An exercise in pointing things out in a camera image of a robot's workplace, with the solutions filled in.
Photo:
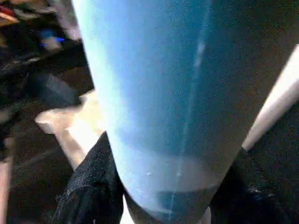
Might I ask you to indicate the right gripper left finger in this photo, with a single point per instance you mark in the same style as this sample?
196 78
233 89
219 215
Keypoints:
93 186

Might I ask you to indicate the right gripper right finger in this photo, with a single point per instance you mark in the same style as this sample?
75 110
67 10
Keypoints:
252 198

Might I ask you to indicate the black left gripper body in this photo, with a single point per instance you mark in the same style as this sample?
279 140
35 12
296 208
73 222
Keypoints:
14 70

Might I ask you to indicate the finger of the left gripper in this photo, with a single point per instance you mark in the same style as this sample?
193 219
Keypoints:
53 91

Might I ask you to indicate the white plastic table leg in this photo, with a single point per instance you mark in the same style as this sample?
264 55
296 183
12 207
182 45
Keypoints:
275 100
151 93

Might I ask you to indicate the black work mat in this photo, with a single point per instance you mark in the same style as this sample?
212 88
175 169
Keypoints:
30 163

